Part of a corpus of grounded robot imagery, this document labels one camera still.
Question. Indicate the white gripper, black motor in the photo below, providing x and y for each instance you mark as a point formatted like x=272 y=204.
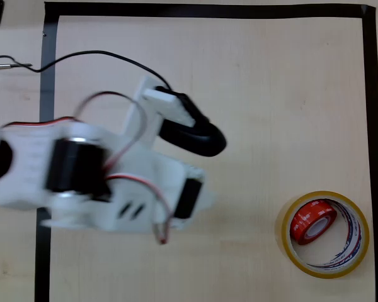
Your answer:
x=189 y=199

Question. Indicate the small red tape roll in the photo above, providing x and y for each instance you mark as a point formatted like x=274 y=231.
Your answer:
x=302 y=217

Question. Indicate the large yellow-edged clear tape roll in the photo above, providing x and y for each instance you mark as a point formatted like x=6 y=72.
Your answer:
x=286 y=232

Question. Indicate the black webcam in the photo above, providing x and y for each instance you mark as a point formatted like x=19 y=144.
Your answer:
x=201 y=141

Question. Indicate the metal screwdriver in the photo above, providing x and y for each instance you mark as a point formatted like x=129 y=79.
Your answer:
x=3 y=66

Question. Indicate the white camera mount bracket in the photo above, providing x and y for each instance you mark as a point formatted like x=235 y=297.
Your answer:
x=138 y=126

